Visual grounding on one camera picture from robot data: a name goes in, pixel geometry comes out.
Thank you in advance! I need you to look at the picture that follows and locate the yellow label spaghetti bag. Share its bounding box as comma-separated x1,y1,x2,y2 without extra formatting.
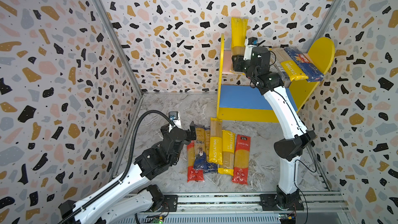
231,17,248,72

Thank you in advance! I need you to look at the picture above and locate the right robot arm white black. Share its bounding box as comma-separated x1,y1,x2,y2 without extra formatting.
233,45,316,210

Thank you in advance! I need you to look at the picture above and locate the yellow Pastatime spaghetti bag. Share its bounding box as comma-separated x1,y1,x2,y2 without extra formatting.
272,48,308,82

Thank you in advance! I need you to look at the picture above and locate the blue gold spaghetti bag left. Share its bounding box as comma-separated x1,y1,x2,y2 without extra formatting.
193,125,207,170

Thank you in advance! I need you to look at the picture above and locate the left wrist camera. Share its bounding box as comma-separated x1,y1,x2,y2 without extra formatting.
169,111,181,129

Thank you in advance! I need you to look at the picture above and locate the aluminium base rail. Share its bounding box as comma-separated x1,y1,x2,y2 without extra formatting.
85,191,352,224

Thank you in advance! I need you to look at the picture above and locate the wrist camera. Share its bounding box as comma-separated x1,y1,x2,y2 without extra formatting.
244,37,258,60
169,111,181,129

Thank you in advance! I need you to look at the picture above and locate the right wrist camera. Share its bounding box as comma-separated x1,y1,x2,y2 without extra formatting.
244,37,258,60

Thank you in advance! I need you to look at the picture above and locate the blue gold spaghetti bag right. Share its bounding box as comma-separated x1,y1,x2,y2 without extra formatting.
204,128,218,173

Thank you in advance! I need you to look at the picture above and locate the blue gold spaghetti bag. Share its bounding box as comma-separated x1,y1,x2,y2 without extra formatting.
204,128,218,173
193,125,207,170

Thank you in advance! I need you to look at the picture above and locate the blue Barilla spaghetti bag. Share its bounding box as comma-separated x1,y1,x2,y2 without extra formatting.
284,47,324,83

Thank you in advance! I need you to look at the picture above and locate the black corrugated cable conduit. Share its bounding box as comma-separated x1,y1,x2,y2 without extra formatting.
57,109,175,224

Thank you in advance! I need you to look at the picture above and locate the red spaghetti bag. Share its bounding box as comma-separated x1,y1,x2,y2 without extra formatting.
187,141,204,182
232,134,251,185

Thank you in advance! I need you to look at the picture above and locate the clear printed spaghetti bag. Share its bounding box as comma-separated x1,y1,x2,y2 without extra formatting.
270,63,290,87

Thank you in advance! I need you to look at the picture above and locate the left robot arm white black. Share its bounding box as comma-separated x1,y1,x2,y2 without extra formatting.
59,123,197,224

